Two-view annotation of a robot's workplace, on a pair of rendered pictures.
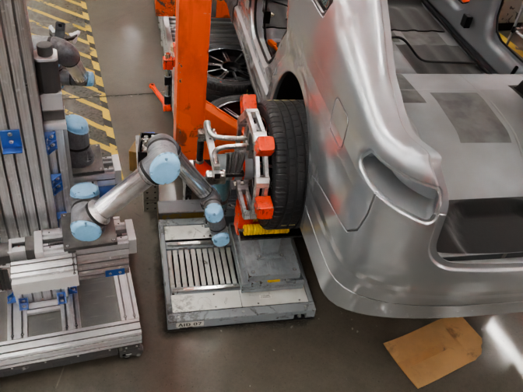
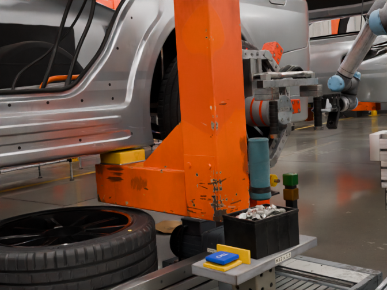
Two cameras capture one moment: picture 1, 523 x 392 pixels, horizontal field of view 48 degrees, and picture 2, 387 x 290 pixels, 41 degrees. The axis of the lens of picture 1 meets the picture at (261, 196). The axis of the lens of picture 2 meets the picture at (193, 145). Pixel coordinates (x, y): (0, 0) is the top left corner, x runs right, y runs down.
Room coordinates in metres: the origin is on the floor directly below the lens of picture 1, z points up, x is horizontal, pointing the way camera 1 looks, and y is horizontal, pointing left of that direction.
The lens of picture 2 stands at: (3.76, 1.98, 0.95)
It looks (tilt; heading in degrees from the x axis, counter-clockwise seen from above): 6 degrees down; 241
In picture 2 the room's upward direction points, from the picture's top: 4 degrees counter-clockwise
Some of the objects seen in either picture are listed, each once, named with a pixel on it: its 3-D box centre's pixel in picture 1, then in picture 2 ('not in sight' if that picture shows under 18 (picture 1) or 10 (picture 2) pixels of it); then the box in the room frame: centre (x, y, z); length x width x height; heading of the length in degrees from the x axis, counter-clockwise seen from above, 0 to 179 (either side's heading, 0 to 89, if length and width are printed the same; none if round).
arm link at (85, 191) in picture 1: (85, 200); not in sight; (1.80, 0.73, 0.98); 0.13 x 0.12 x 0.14; 19
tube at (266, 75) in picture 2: (226, 125); (258, 68); (2.43, 0.22, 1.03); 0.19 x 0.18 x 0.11; 107
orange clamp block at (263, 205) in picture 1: (263, 207); (289, 106); (2.07, -0.02, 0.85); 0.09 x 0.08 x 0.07; 17
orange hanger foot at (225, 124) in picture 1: (245, 127); (150, 161); (2.92, 0.16, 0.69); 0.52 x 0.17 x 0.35; 107
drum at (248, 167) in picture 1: (236, 166); (265, 110); (2.35, 0.15, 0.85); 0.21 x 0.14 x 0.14; 107
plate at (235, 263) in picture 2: not in sight; (222, 263); (2.99, 0.76, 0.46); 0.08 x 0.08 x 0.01; 17
